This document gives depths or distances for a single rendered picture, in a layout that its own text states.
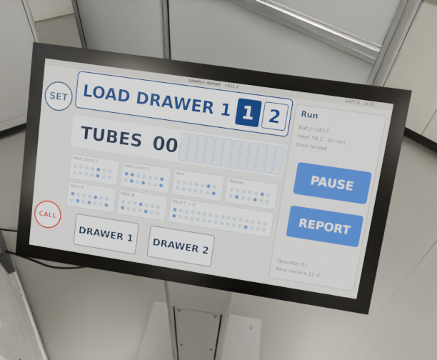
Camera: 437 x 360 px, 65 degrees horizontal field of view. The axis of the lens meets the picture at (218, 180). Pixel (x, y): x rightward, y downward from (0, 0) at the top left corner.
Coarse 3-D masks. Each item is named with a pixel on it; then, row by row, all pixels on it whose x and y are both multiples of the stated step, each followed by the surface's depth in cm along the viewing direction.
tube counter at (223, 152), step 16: (160, 128) 47; (160, 144) 48; (176, 144) 47; (192, 144) 47; (208, 144) 47; (224, 144) 47; (240, 144) 47; (256, 144) 47; (272, 144) 46; (176, 160) 48; (192, 160) 47; (208, 160) 47; (224, 160) 47; (240, 160) 47; (256, 160) 47; (272, 160) 47
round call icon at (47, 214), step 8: (40, 200) 50; (48, 200) 50; (40, 208) 50; (48, 208) 50; (56, 208) 50; (40, 216) 50; (48, 216) 50; (56, 216) 50; (32, 224) 50; (40, 224) 50; (48, 224) 50; (56, 224) 50
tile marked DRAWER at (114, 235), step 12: (84, 216) 49; (96, 216) 49; (84, 228) 50; (96, 228) 49; (108, 228) 49; (120, 228) 49; (132, 228) 49; (84, 240) 50; (96, 240) 50; (108, 240) 49; (120, 240) 49; (132, 240) 49; (120, 252) 50; (132, 252) 49
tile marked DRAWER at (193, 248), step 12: (156, 228) 49; (168, 228) 49; (156, 240) 49; (168, 240) 49; (180, 240) 49; (192, 240) 49; (204, 240) 48; (156, 252) 49; (168, 252) 49; (180, 252) 49; (192, 252) 49; (204, 252) 49; (192, 264) 49; (204, 264) 49
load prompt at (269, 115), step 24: (96, 96) 48; (120, 96) 47; (144, 96) 47; (168, 96) 47; (192, 96) 47; (216, 96) 46; (240, 96) 46; (264, 96) 46; (168, 120) 47; (192, 120) 47; (216, 120) 47; (240, 120) 46; (264, 120) 46; (288, 120) 46
